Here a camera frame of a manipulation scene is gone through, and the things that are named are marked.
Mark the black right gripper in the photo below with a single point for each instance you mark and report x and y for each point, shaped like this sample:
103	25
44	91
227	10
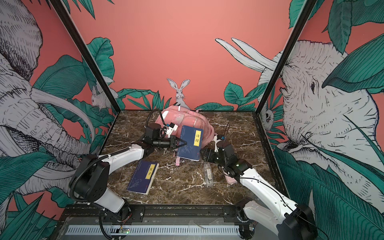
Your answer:
210	151

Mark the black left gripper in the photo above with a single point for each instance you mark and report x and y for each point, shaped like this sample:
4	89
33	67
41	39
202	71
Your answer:
173	140

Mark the dark blue book yellow label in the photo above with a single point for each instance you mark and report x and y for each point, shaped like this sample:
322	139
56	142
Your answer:
194	139

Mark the pink student backpack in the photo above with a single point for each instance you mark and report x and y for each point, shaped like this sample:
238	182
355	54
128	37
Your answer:
184	117

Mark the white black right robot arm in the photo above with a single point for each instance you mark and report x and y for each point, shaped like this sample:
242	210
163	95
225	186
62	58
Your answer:
281	215

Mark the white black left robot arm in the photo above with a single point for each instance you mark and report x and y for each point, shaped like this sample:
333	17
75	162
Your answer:
90	181

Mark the pink pencil case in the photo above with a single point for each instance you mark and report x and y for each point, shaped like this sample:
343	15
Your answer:
230	180

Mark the clear plastic small case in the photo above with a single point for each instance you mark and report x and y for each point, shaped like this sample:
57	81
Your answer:
208	175

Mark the dark blue book left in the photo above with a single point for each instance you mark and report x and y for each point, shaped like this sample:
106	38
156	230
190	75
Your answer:
143	177

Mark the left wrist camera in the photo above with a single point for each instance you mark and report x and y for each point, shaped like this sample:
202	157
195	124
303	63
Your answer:
156	131

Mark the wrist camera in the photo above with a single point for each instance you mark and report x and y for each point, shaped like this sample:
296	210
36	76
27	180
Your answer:
156	131
217	139

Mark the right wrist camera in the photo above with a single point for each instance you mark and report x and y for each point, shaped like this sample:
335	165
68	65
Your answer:
217	139

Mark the white perforated cable tray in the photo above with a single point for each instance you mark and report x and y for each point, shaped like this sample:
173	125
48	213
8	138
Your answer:
138	230

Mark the black front mounting rail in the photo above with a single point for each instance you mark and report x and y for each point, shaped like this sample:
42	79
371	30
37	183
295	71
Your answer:
230	213

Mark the black right corner frame post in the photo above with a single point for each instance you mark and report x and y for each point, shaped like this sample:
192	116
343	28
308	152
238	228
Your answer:
298	27

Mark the black corner frame post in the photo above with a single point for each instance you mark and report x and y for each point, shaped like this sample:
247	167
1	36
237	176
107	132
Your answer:
67	21
298	27

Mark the black left corner frame post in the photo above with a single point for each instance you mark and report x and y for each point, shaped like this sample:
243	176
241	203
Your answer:
67	21

